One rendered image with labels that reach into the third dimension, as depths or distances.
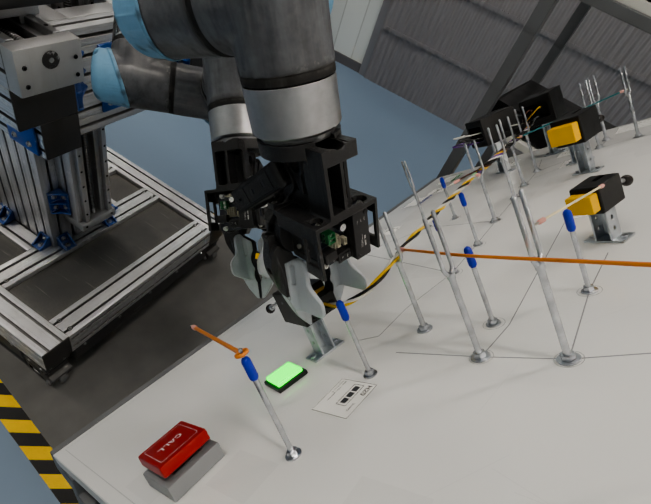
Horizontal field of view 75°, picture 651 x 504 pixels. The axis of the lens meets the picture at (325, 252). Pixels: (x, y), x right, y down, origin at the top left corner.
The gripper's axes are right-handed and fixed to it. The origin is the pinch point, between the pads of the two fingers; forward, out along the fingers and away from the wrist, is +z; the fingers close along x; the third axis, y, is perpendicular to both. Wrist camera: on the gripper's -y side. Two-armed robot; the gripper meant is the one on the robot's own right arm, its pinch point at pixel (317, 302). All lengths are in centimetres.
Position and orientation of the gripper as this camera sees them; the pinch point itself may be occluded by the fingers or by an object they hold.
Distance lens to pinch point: 48.5
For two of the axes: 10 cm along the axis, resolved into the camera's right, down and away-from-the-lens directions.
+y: 6.4, 3.5, -6.8
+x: 7.5, -4.5, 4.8
